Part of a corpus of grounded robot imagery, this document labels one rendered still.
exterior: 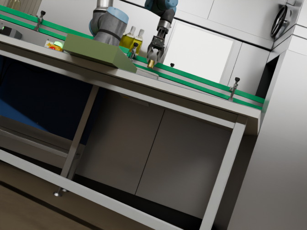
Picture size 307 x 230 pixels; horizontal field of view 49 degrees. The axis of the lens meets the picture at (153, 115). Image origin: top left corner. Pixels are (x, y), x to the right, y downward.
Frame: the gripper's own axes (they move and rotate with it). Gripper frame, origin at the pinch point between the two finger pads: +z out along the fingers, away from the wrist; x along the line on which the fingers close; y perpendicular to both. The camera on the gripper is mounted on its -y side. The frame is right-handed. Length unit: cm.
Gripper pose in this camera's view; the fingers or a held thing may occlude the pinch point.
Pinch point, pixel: (151, 62)
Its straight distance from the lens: 201.4
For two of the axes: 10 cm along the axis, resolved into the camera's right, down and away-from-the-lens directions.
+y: -0.1, -0.6, -10.0
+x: 9.4, 3.3, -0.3
